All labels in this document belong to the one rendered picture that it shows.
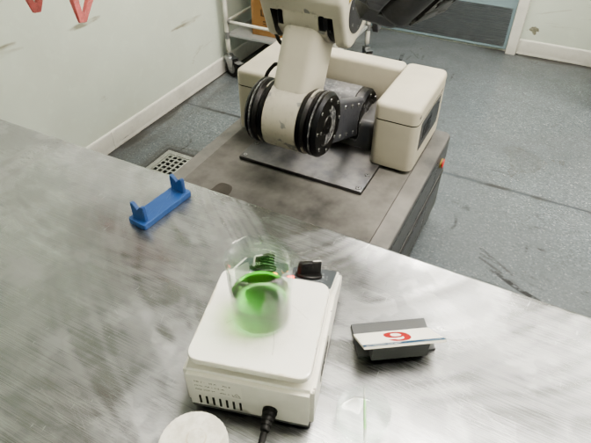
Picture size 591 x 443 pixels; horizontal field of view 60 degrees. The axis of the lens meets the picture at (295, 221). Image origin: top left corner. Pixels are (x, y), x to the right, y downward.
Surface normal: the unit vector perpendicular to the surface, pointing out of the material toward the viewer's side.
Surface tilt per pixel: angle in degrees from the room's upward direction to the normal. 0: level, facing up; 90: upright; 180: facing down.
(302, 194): 0
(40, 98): 90
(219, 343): 0
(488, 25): 90
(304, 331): 0
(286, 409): 90
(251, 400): 90
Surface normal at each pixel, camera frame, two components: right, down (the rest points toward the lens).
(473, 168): 0.00, -0.76
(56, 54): 0.89, 0.30
